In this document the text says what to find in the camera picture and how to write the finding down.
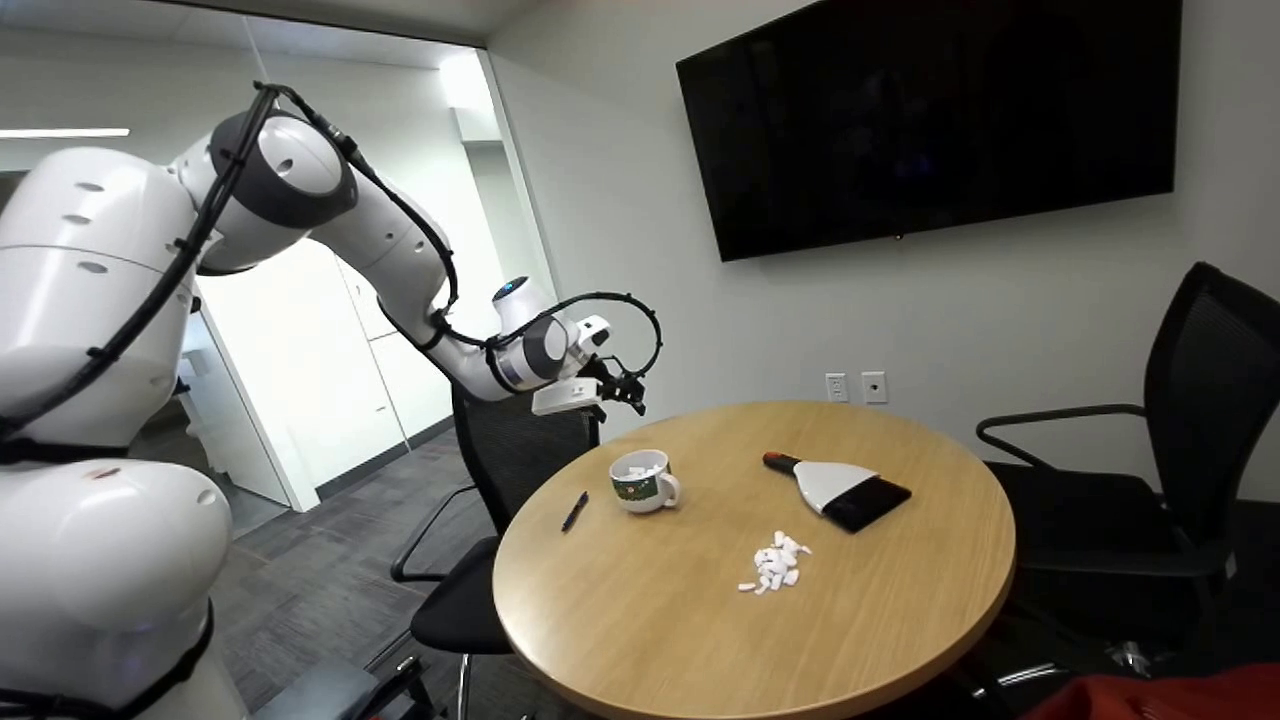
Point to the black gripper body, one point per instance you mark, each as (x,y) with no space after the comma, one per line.
(617,383)

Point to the white green mug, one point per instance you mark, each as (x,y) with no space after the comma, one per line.
(644,480)

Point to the blue pen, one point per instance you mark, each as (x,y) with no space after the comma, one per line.
(574,514)

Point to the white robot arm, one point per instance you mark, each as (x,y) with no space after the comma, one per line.
(110,559)

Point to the chair with red jacket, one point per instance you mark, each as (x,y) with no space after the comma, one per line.
(510,453)

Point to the round wooden table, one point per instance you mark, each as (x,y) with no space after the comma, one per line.
(643,617)

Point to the white paper scraps pile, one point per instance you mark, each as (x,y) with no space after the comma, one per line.
(775,565)

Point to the white black scraper brush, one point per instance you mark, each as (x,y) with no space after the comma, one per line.
(845,494)

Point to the black mesh office chair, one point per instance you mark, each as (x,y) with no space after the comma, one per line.
(1128,559)

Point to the red jacket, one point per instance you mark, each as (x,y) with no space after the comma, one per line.
(1238,695)

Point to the white wall data plate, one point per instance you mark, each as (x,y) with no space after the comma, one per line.
(837,386)

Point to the white wall outlet plate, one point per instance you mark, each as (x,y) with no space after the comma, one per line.
(875,386)

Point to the black wall television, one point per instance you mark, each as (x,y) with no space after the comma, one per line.
(889,119)

